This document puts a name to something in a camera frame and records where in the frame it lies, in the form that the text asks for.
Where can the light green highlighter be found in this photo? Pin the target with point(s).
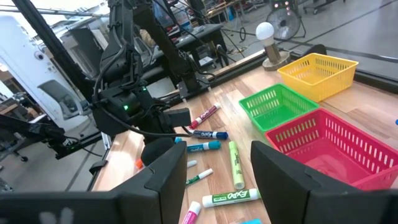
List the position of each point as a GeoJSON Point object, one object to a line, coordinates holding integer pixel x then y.
{"type": "Point", "coordinates": [236, 165]}

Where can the red Expo marker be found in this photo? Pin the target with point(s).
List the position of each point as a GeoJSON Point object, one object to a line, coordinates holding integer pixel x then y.
{"type": "Point", "coordinates": [203, 116]}

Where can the blue highlighter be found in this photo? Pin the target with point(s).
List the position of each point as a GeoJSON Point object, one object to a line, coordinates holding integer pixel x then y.
{"type": "Point", "coordinates": [252, 221]}
{"type": "Point", "coordinates": [178, 140]}

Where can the white bulb brass lamp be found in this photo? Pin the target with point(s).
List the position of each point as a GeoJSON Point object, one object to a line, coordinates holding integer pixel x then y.
{"type": "Point", "coordinates": [273, 53]}

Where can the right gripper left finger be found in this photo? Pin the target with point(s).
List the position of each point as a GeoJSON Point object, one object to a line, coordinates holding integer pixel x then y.
{"type": "Point", "coordinates": [161, 193]}

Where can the yellow plastic basket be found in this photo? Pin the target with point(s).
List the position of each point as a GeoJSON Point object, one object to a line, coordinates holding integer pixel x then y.
{"type": "Point", "coordinates": [317, 81]}

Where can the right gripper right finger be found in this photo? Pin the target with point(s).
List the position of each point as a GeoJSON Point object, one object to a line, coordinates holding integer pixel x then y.
{"type": "Point", "coordinates": [289, 193]}

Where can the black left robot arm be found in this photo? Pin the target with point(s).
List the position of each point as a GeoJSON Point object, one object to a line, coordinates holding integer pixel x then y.
{"type": "Point", "coordinates": [121, 62]}

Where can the magenta Expo marker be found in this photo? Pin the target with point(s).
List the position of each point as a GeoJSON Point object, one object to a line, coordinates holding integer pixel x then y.
{"type": "Point", "coordinates": [192, 213]}

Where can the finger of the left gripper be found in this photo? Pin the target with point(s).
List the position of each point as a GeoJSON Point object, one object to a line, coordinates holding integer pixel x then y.
{"type": "Point", "coordinates": [155, 151]}

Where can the black mounting bracket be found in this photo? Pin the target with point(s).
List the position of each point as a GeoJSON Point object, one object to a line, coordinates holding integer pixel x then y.
{"type": "Point", "coordinates": [315, 50]}

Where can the black floor fan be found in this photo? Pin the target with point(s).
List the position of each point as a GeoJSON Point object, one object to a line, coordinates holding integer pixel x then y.
{"type": "Point", "coordinates": [284, 23]}

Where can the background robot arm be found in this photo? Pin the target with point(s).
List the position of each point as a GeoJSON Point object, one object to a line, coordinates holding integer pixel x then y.
{"type": "Point", "coordinates": [37, 130]}

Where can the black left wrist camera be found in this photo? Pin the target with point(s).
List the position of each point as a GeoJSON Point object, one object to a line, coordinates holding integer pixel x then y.
{"type": "Point", "coordinates": [178, 117]}

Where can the dark blue Expo marker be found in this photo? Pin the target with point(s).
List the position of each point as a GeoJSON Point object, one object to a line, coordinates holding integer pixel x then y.
{"type": "Point", "coordinates": [211, 134]}

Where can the red plastic basket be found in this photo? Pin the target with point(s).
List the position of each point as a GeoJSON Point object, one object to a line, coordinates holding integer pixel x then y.
{"type": "Point", "coordinates": [335, 155]}

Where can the dark grey cabinet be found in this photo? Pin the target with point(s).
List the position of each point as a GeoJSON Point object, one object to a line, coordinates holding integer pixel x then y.
{"type": "Point", "coordinates": [84, 49]}

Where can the light blue Expo marker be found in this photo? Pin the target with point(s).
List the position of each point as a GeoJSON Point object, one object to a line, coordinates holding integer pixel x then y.
{"type": "Point", "coordinates": [203, 146]}

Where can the green plastic basket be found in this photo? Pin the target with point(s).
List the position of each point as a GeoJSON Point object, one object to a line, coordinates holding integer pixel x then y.
{"type": "Point", "coordinates": [273, 109]}

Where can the light blue cap thin marker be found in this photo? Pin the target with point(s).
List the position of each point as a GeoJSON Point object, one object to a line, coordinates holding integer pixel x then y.
{"type": "Point", "coordinates": [192, 164]}

